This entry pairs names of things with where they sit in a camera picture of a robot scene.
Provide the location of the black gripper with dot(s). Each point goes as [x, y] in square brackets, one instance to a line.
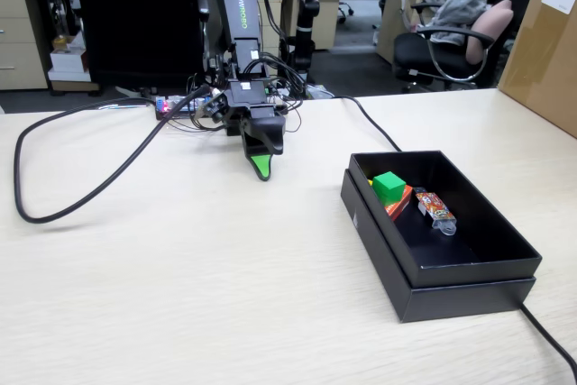
[248, 96]

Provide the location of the green cube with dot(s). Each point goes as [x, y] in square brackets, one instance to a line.
[390, 186]

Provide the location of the red white cardboard box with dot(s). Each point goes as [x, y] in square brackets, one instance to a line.
[399, 209]

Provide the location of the black WOWROBO robot arm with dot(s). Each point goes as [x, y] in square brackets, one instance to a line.
[239, 6]

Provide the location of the brown cardboard box behind chair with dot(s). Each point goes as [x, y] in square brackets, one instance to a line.
[392, 29]

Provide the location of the black open box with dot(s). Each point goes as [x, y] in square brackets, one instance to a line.
[478, 274]
[469, 301]

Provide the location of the large brown cardboard box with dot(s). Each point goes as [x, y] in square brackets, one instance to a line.
[541, 65]

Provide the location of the blue controller circuit board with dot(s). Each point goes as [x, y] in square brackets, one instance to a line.
[162, 105]

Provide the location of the beige side cabinet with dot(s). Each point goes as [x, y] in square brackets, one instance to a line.
[329, 11]

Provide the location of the black office chair with armrests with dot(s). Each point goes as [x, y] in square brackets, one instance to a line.
[410, 49]

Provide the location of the patterned lighter clear case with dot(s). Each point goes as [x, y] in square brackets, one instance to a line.
[433, 207]

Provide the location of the large black chair back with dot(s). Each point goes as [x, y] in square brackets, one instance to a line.
[135, 20]

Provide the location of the gray cloth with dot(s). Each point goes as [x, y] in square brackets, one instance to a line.
[460, 11]

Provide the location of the pink cushion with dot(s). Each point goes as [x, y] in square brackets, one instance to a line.
[489, 26]

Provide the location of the beige drawer cabinet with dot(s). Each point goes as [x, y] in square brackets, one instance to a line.
[18, 42]

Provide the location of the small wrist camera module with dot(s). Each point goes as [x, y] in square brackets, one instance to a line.
[216, 107]

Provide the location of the beige pedestal drawer unit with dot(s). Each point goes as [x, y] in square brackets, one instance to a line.
[272, 29]

